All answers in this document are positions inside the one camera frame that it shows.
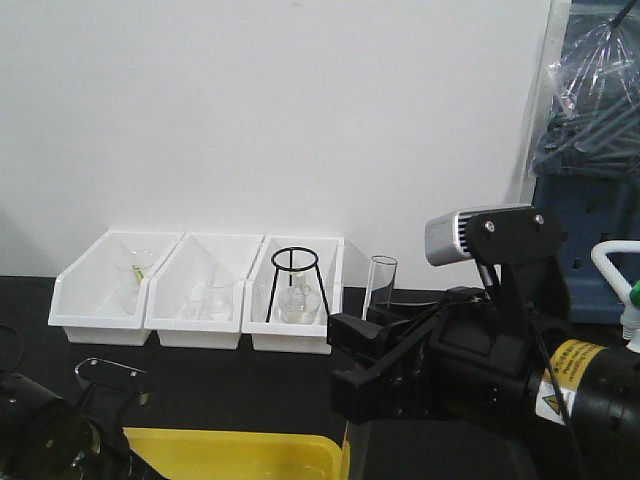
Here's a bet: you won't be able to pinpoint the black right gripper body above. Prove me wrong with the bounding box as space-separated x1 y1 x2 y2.
379 287 555 425

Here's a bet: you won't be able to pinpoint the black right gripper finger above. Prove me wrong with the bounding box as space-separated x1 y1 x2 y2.
327 313 393 363
330 319 440 425

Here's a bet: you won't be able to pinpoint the short transparent glass tube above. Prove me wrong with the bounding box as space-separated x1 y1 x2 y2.
361 255 398 320

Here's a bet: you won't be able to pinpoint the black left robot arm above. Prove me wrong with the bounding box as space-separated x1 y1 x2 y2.
1 325 372 479

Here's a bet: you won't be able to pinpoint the yellow plastic tray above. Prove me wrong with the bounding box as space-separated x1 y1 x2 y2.
124 427 348 479

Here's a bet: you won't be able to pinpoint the glass flask in right bin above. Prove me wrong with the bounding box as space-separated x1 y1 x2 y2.
277 272 321 325

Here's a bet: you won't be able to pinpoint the right white storage bin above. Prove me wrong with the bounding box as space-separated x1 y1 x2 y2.
241 235 345 354

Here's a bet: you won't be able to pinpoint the white storage bin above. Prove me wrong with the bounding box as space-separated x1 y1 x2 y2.
241 235 345 354
48 229 184 346
144 232 263 350

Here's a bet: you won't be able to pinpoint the glassware in middle bin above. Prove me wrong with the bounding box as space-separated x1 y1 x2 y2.
180 266 234 321

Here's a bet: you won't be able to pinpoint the white lab faucet green knobs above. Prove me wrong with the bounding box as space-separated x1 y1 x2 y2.
591 240 639 354

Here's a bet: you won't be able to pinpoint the middle white storage bin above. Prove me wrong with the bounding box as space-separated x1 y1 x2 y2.
144 232 263 350

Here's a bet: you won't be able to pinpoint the glass funnel in left bin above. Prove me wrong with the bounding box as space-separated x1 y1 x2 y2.
115 249 155 315

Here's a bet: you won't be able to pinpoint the left white storage bin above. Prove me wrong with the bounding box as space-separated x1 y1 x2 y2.
48 229 184 346

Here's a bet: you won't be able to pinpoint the black wire tripod stand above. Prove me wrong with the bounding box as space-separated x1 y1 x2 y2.
265 246 330 324

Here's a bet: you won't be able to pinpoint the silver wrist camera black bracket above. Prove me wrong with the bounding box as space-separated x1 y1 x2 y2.
424 204 572 351

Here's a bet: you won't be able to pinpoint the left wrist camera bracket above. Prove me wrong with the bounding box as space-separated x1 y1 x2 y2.
75 357 152 405

